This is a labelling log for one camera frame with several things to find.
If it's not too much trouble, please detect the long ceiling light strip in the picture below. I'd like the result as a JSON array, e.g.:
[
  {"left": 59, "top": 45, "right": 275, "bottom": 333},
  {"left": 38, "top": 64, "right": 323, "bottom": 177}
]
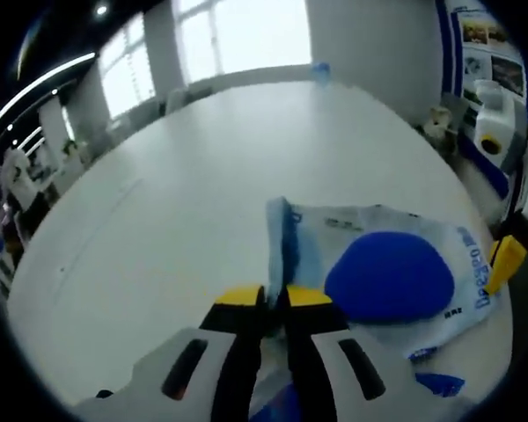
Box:
[{"left": 0, "top": 51, "right": 98, "bottom": 129}]

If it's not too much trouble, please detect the small blue-label bottle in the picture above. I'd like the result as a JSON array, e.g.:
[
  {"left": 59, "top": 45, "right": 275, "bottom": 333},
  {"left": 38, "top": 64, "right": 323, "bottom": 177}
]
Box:
[{"left": 311, "top": 61, "right": 333, "bottom": 88}]

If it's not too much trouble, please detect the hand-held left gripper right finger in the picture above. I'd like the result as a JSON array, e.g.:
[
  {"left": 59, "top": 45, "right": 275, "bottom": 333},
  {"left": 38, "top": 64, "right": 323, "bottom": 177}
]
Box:
[{"left": 283, "top": 284, "right": 428, "bottom": 422}]

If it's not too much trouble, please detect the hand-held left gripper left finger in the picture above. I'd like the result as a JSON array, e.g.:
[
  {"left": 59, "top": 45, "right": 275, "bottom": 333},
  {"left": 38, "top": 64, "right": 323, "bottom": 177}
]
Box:
[{"left": 77, "top": 285, "right": 268, "bottom": 422}]

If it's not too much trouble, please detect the beige plush toy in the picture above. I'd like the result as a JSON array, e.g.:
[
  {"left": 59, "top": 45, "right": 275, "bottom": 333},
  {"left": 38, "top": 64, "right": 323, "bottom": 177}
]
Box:
[{"left": 423, "top": 106, "right": 453, "bottom": 142}]

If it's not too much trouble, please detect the blue mouse pad package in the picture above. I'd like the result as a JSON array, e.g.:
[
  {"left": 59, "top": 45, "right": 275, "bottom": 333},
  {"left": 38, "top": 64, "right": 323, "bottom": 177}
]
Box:
[{"left": 250, "top": 196, "right": 508, "bottom": 422}]

